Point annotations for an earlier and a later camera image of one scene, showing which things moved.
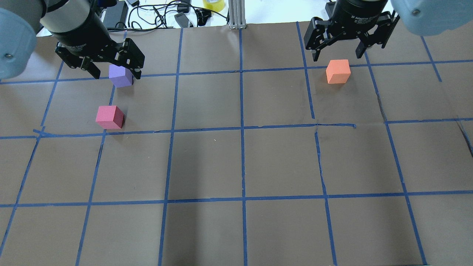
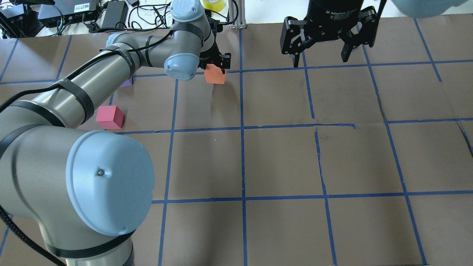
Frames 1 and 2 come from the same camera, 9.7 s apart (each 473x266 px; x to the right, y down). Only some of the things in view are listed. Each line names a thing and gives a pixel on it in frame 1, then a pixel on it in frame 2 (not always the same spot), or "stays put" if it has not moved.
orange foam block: [338, 71] to [214, 74]
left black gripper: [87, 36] to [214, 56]
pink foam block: [110, 117] stays put
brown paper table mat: [234, 148] stays put
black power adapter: [115, 16] stays put
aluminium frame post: [237, 14] stays put
